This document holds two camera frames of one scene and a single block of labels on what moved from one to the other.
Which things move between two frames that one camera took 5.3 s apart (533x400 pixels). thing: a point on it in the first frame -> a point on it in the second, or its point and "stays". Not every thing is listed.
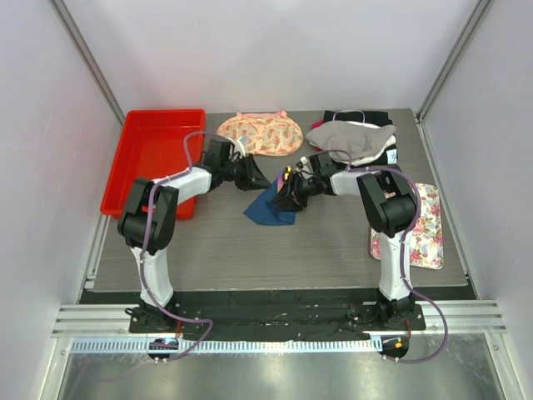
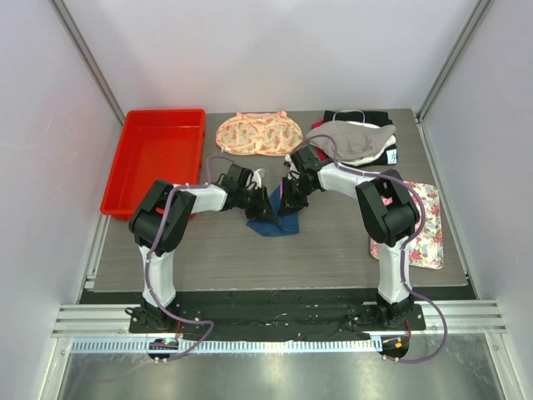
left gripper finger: x=257 y=177 -> x=265 y=210
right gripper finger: x=288 y=189 stays
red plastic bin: x=152 y=146 stays
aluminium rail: x=233 y=346 stays
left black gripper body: x=239 y=172 -> x=249 y=201
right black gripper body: x=306 y=189 stays
